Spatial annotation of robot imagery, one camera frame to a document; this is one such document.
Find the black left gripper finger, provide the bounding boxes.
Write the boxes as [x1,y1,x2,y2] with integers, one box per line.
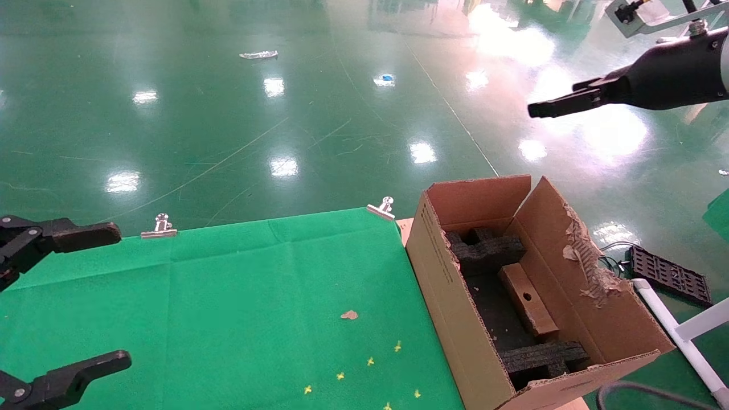
[0,215,122,292]
[0,350,132,410]

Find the green covered side table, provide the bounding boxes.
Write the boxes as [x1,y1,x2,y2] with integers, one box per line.
[702,190,729,243]

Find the black plastic grid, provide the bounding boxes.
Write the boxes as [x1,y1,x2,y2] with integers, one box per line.
[628,245,713,309]

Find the silver binder clip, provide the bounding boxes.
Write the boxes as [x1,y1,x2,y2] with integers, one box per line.
[366,196,396,222]
[141,213,178,239]

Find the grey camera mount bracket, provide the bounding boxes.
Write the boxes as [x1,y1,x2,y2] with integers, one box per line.
[605,0,729,39]

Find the green table cloth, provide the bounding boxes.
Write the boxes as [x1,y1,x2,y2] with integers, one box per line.
[0,207,465,410]

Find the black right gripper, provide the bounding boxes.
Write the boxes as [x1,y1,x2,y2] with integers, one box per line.
[528,26,729,118]

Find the small brown cardboard box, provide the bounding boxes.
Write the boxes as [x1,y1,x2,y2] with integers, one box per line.
[498,262,560,338]

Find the large open cardboard carton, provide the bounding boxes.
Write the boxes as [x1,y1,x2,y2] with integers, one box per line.
[406,175,675,410]

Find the white pipe frame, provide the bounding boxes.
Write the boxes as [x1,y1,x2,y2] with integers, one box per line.
[631,278,729,408]

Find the grey loose cable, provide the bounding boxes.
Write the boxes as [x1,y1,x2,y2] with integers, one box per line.
[595,380,704,410]

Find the thin floor wire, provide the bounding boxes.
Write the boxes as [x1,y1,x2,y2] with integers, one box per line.
[598,240,633,280]

